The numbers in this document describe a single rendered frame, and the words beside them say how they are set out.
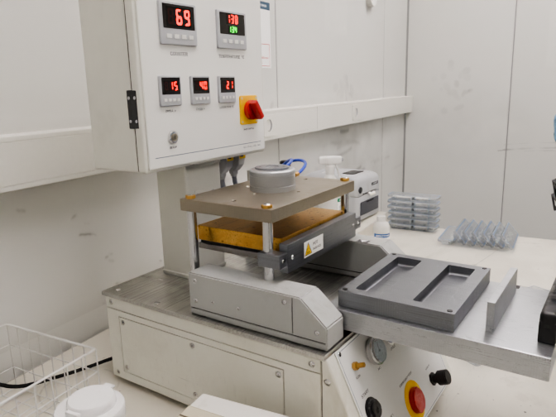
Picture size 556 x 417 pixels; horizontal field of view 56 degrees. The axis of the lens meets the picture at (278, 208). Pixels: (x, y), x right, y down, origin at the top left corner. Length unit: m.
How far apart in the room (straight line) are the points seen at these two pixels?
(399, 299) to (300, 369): 0.17
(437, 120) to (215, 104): 2.52
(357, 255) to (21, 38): 0.75
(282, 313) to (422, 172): 2.75
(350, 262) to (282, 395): 0.31
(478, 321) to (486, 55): 2.67
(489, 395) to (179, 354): 0.54
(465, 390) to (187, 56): 0.75
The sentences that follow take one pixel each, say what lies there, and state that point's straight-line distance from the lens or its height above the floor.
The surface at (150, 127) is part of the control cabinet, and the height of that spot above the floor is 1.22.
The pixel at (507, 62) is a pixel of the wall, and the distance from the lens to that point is 3.32.
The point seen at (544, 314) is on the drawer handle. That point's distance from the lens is 0.71.
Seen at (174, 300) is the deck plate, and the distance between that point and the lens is 0.93.
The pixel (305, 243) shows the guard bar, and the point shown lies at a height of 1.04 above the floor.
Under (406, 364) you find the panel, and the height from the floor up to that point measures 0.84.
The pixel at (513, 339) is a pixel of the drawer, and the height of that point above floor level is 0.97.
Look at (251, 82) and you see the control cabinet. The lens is 1.06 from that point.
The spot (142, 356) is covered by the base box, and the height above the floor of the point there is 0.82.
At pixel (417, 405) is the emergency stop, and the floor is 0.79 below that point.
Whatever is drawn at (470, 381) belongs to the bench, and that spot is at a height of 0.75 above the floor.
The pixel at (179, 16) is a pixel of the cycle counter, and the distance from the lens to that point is 0.92.
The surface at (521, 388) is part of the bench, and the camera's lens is 1.07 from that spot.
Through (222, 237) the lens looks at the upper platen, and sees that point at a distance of 0.86.
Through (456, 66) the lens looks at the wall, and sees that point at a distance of 3.36.
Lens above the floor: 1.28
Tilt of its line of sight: 13 degrees down
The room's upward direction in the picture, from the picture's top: 2 degrees counter-clockwise
